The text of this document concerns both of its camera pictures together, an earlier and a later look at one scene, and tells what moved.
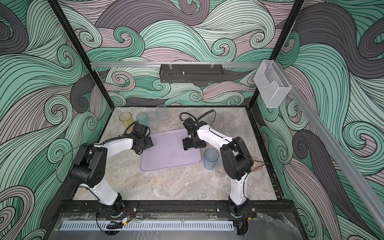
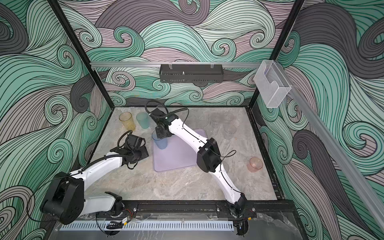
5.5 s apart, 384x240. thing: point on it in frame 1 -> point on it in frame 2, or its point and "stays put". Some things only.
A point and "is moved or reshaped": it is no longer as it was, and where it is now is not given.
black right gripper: [186, 144] -> [159, 134]
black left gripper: [149, 143] -> [144, 153]
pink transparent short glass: [258, 164] stays put
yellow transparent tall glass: [126, 117] stays put
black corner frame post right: [257, 101] stays put
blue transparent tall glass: [210, 157] is moved or reshaped
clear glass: [228, 116] stays put
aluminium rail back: [175, 64] stays put
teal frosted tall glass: [143, 118] stays put
